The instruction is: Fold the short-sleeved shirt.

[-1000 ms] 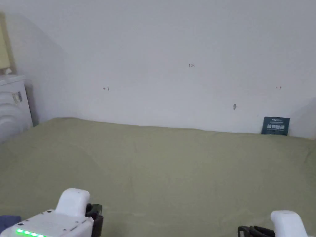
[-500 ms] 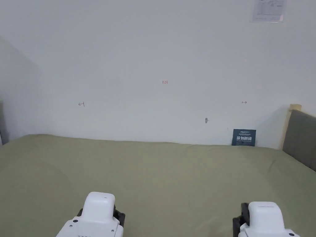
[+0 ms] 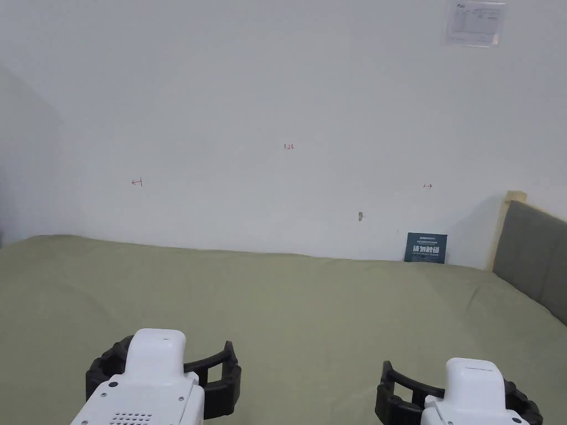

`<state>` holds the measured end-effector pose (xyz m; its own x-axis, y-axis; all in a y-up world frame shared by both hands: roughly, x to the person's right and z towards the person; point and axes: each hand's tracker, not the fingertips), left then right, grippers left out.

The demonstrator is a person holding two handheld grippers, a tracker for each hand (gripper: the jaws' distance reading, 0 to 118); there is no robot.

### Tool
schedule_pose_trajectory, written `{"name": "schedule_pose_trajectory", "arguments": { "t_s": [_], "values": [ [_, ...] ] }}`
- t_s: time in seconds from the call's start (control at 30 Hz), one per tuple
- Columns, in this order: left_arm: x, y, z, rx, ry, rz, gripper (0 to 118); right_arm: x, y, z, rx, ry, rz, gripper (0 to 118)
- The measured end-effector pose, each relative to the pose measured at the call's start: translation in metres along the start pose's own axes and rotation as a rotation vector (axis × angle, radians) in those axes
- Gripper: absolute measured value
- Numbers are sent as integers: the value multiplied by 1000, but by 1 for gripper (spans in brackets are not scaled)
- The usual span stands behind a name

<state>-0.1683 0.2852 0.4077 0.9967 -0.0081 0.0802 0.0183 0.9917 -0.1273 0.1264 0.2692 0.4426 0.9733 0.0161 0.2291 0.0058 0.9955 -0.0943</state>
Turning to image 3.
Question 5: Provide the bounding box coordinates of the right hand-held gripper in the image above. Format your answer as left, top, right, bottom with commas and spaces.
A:
374, 357, 544, 425

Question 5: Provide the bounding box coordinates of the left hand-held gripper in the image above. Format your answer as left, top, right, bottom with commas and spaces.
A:
70, 328, 242, 425

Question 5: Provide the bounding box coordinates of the bed with pale green sheet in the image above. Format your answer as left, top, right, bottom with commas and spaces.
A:
0, 234, 567, 425

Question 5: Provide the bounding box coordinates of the dark blue sign card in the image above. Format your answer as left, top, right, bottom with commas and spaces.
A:
404, 232, 449, 266

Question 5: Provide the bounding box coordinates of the grey padded headboard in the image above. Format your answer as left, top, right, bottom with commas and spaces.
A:
486, 190, 567, 328

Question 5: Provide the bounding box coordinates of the white paper notice sheet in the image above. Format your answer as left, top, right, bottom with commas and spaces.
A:
445, 0, 508, 48

